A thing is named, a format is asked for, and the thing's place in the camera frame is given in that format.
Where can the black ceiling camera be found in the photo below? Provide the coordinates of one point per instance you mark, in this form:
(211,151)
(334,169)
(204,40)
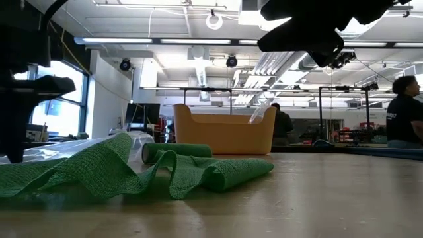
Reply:
(345,59)

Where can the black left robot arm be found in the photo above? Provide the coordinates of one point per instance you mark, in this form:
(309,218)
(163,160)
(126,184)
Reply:
(13,125)

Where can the person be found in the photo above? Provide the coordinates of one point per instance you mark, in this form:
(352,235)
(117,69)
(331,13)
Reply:
(282,125)
(403,119)

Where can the green elastic bandage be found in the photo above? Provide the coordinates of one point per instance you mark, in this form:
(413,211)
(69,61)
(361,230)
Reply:
(99,172)

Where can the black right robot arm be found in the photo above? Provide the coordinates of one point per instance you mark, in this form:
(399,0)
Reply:
(330,10)

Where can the yellow plastic bin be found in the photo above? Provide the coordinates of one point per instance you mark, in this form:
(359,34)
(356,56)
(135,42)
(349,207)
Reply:
(224,135)

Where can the large window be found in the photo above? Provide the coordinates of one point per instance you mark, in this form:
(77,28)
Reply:
(66,115)

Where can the black camera gantry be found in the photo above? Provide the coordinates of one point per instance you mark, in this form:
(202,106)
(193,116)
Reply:
(320,112)
(208,89)

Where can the black ceiling spotlight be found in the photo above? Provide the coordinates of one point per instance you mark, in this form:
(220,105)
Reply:
(232,61)
(125,64)

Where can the clear plastic zip bag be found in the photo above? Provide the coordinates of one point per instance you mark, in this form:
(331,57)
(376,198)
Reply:
(66,148)
(261,110)

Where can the black computer monitor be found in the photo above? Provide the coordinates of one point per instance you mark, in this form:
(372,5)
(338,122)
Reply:
(142,114)

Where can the long ceiling light fixture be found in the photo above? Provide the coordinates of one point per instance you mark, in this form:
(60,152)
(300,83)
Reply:
(115,40)

